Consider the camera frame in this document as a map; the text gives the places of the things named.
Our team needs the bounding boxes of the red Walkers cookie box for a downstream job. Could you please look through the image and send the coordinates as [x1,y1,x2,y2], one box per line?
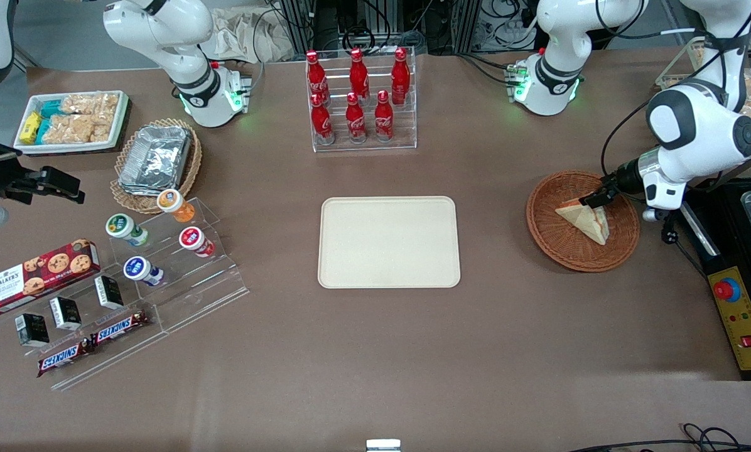
[0,239,101,316]

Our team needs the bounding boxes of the blue lid gum jar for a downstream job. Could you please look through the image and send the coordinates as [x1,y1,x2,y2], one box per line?
[122,256,165,288]

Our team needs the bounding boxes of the clear acrylic stepped stand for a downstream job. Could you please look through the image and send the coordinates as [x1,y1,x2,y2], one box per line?
[107,198,251,335]
[0,267,169,391]

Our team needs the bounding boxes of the light tan wicker basket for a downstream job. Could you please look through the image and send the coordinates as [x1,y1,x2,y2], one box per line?
[110,118,203,215]

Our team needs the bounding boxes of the small black box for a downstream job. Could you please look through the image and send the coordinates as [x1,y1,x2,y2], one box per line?
[49,296,83,332]
[94,275,125,311]
[14,313,50,348]

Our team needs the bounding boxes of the triangular sandwich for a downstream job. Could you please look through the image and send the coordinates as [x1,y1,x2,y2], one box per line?
[555,196,610,246]

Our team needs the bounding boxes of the beige cloth bag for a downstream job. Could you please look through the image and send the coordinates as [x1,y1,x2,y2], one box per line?
[200,8,295,64]

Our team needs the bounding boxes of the Snickers bar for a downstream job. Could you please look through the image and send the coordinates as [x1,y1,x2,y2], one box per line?
[90,309,151,347]
[36,339,95,378]

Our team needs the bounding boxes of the black floor cables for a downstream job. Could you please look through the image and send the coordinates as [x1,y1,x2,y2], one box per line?
[567,423,751,452]

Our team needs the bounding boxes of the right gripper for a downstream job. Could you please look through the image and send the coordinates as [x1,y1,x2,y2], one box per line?
[0,124,85,203]

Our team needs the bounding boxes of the brown wicker basket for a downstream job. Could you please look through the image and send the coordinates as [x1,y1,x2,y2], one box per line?
[526,170,640,273]

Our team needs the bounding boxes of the red lid gum jar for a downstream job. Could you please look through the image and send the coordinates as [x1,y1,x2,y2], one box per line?
[179,227,216,259]

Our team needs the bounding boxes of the beige plastic tray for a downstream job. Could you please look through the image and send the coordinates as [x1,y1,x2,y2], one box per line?
[318,196,462,289]

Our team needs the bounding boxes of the stack of foil trays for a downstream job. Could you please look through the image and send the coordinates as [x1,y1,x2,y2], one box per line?
[118,126,193,196]

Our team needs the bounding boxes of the black left base cable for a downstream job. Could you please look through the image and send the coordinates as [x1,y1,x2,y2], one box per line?
[456,52,516,86]

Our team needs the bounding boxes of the black machine yellow control panel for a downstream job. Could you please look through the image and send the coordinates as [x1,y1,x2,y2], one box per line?
[677,179,751,381]

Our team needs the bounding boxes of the red cola bottle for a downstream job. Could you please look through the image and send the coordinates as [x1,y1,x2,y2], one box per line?
[311,93,336,146]
[374,90,394,143]
[306,50,330,105]
[345,92,368,144]
[391,47,411,106]
[348,48,370,102]

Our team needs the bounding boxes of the white wire rack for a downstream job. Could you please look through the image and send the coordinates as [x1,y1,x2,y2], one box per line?
[656,35,751,168]

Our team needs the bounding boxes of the green lid gum jar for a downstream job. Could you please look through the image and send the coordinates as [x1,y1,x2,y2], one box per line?
[105,213,150,247]

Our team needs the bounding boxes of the clear acrylic bottle rack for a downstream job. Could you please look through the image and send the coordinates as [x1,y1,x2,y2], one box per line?
[305,47,418,153]

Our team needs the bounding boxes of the aluminium profile frame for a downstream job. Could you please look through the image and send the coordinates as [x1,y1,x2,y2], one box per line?
[277,0,483,57]

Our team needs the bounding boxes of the grey right base cable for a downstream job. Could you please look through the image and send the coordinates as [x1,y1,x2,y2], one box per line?
[244,6,271,96]

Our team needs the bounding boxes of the black power cable with plug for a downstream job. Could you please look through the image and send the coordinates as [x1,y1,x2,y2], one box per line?
[661,210,709,277]

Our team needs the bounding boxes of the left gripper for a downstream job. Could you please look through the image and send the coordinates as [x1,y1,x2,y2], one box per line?
[578,167,688,212]

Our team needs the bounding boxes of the white rectangular snack tray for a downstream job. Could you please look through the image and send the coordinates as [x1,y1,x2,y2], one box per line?
[13,90,131,155]

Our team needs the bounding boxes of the yellow snack pack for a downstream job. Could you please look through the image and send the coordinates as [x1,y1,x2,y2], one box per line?
[19,111,43,144]

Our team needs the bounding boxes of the black background cable bundle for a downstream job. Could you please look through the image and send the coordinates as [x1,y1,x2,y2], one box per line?
[482,0,539,36]

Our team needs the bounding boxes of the orange lid gum jar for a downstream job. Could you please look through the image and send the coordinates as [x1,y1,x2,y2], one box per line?
[156,189,197,224]

